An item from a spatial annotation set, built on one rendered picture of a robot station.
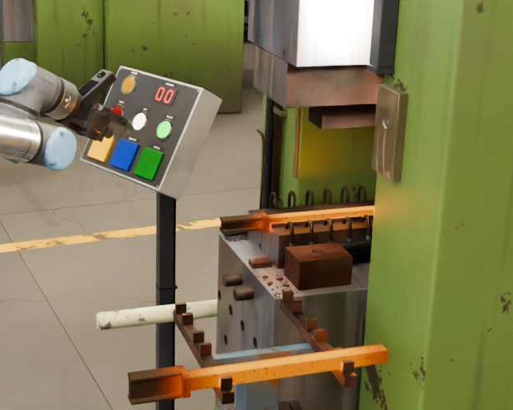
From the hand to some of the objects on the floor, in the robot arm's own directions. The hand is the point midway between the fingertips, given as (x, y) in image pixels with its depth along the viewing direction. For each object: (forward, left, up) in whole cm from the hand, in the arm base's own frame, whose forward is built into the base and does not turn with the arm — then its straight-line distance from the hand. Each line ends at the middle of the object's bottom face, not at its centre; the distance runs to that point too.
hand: (129, 124), depth 250 cm
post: (+19, +9, -112) cm, 114 cm away
